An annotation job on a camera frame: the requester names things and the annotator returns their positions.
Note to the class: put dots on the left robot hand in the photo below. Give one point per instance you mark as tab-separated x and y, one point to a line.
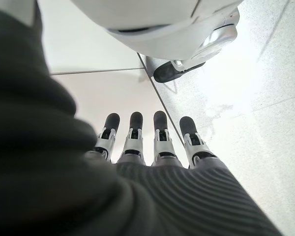
64	184

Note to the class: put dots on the black robot left foot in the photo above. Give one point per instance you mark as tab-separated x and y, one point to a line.
169	72

